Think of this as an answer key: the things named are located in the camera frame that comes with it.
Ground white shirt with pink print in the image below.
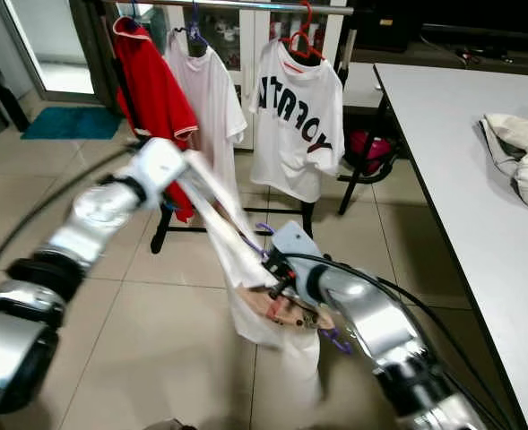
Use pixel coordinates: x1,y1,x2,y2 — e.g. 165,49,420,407
181,150,338,409

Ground red plastic hanger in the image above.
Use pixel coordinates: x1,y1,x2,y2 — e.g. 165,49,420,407
277,0,327,62

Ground blue plastic hanger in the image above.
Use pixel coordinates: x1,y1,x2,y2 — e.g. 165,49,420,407
125,0,152,30

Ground white shirt with black lettering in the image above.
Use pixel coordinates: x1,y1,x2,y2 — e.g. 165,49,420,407
248,38,347,205

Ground pink round vacuum cleaner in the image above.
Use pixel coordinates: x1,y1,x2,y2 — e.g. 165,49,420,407
344,130,401,185

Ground plain white shirt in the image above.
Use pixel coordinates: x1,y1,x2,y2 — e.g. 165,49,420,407
165,31,249,198

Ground red shirt with white trim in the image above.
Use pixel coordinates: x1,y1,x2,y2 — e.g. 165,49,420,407
111,16,200,223

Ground teal floor mat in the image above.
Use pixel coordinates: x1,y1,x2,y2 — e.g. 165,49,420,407
20,107,121,141

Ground cream folded cloth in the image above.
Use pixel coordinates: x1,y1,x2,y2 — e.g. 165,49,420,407
479,111,528,207

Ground black clothes rack chrome bar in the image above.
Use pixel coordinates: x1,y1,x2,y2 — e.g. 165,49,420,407
93,0,356,254

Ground grey curtain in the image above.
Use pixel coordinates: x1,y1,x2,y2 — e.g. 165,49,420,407
71,0,126,113

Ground glass door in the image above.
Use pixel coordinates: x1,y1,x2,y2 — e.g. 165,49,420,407
0,0,99,99

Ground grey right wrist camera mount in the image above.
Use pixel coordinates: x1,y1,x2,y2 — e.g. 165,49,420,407
268,221,323,270

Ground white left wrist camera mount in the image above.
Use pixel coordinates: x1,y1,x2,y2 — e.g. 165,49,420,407
123,137,195,209

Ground white table black frame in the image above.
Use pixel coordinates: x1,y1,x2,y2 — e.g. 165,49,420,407
338,61,528,430

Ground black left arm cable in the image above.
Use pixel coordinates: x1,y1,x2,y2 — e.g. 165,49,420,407
0,143,152,265

